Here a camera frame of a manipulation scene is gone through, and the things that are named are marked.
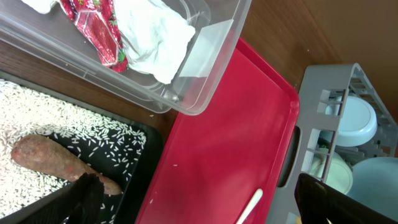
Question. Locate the clear plastic bin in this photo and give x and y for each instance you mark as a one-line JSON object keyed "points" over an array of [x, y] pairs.
{"points": [[52, 37]]}

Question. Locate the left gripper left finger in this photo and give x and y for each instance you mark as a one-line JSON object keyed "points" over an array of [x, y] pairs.
{"points": [[79, 202]]}

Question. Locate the rice and food leftovers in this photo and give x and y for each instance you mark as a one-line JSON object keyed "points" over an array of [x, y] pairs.
{"points": [[111, 147]]}

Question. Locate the red plastic tray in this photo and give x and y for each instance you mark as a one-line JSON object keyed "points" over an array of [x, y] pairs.
{"points": [[214, 162]]}

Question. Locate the black plastic tray bin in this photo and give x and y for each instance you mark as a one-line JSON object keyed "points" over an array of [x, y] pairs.
{"points": [[122, 208]]}

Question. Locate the grey dishwasher rack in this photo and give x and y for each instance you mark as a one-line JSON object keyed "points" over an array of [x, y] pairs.
{"points": [[323, 94]]}

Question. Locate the white plastic spoon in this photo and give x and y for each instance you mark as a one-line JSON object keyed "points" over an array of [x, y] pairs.
{"points": [[250, 206]]}

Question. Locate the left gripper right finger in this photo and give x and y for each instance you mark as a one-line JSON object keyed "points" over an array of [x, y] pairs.
{"points": [[320, 204]]}

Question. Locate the small light blue bowl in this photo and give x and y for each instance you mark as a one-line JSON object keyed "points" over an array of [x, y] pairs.
{"points": [[358, 124]]}

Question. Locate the brown carrot-shaped food scrap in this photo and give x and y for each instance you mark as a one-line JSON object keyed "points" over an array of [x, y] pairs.
{"points": [[42, 154]]}

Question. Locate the red strawberry cake wrapper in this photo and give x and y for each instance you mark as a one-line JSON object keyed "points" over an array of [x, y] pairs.
{"points": [[96, 20]]}

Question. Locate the light blue plate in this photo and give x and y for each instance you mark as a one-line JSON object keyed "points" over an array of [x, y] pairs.
{"points": [[375, 185]]}

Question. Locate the white tissue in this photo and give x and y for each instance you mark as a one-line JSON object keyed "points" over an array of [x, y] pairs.
{"points": [[154, 36], [41, 6]]}

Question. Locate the light green bowl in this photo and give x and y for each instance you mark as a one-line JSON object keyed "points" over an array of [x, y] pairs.
{"points": [[339, 176]]}

